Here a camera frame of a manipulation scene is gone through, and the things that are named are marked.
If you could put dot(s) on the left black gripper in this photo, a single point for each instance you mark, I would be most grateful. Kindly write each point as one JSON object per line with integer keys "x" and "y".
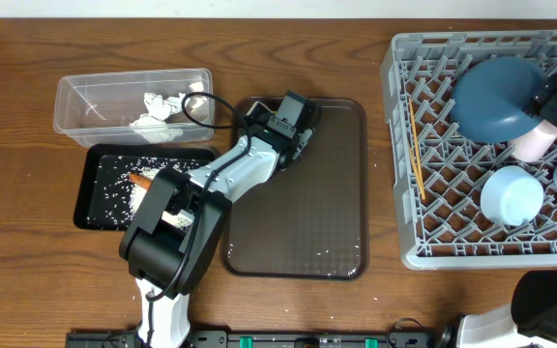
{"x": 305, "y": 140}

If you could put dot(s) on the pink white cup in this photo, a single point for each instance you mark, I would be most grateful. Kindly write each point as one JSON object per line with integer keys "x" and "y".
{"x": 532, "y": 145}

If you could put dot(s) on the dark blue plate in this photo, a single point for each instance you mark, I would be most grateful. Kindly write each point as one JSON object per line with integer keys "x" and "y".
{"x": 490, "y": 98}

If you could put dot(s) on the light blue small bowl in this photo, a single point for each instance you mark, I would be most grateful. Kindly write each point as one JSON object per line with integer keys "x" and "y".
{"x": 511, "y": 196}

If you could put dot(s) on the white foil paper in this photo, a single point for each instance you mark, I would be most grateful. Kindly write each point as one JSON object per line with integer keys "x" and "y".
{"x": 174, "y": 118}

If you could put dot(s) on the orange carrot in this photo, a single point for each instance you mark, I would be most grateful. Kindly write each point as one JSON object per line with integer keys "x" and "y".
{"x": 140, "y": 181}

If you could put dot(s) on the pile of white rice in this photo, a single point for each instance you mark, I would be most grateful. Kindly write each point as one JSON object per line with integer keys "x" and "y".
{"x": 114, "y": 198}

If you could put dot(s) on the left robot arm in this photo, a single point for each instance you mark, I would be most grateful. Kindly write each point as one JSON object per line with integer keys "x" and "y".
{"x": 176, "y": 228}

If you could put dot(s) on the grey dishwasher rack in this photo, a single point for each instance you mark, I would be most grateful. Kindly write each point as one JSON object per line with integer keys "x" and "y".
{"x": 449, "y": 230}

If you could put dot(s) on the brown serving tray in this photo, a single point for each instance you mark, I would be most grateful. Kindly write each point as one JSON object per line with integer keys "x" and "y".
{"x": 310, "y": 220}

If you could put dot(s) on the clear plastic bin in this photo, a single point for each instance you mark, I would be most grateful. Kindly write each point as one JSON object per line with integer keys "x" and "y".
{"x": 98, "y": 108}

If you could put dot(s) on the black plastic tray bin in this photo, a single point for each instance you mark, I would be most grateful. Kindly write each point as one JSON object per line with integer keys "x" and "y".
{"x": 159, "y": 151}

